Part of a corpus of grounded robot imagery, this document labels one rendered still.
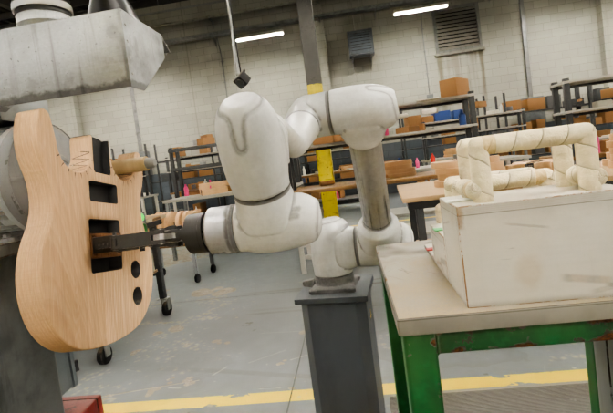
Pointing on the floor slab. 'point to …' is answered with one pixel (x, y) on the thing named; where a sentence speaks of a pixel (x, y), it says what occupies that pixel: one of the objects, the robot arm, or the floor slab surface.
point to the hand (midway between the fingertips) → (108, 244)
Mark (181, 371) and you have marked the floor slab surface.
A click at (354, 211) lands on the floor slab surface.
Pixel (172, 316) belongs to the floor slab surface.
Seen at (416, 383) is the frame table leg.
